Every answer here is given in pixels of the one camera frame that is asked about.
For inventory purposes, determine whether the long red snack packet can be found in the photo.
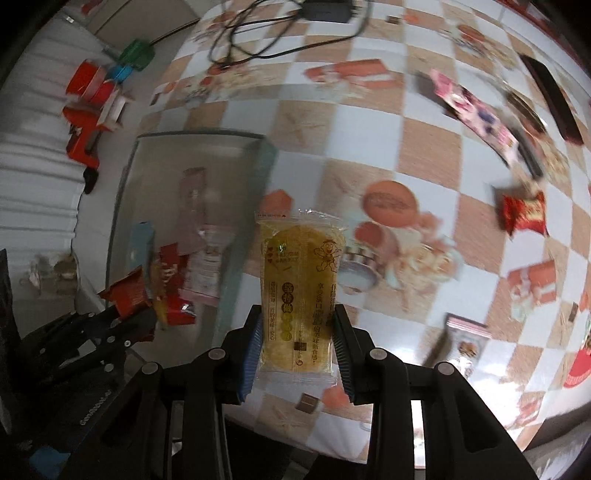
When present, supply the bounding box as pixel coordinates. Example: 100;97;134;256
157;244;198;328

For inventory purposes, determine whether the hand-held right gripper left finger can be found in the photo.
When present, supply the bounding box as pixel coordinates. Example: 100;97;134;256
60;304;265;480

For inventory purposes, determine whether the red basin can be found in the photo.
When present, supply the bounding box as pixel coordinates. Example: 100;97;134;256
90;80;119;105

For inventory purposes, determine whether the green bucket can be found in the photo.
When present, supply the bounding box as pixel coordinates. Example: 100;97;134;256
117;39;156;71

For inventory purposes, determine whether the blue snack packet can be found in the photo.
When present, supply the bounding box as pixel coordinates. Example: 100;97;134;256
128;222;157;297

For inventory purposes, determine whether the clear rectangular tray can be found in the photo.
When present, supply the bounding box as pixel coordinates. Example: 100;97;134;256
108;131;279;346

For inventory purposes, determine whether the black power adapter with cable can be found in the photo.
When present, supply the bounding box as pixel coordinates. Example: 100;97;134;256
208;0;370;71

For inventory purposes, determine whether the pink edged cookie packet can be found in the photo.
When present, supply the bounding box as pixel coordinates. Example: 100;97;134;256
434;313;489;377

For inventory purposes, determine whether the yellow cake snack packet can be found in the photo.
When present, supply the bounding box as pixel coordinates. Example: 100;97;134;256
253;209;348;376

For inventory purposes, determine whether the white cardboard piece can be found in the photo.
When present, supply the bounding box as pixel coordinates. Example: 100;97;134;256
96;94;133;133

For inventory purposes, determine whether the mauve clear snack packet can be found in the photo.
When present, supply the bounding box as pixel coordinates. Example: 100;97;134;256
176;167;223;306

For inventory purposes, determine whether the pink patterned snack packet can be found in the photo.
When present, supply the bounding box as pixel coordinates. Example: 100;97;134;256
428;69;521;165

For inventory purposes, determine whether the brown dark snack packet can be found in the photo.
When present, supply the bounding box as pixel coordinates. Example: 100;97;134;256
505;90;549;136

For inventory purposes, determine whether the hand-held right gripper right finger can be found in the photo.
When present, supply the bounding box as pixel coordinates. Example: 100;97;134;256
332;305;539;480

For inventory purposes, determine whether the small red snack packet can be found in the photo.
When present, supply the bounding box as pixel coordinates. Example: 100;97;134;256
499;190;549;238

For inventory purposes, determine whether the red plastic stool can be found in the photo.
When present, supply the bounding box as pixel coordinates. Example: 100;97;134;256
62;106;105;168

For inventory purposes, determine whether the checkered printed tablecloth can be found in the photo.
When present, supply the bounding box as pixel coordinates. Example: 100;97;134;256
139;0;591;467

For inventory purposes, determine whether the long dark snack packet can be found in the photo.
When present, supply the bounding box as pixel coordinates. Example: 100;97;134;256
523;55;584;145

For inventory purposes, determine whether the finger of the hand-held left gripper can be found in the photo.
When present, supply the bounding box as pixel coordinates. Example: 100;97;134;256
18;310;120;366
41;306;158;385

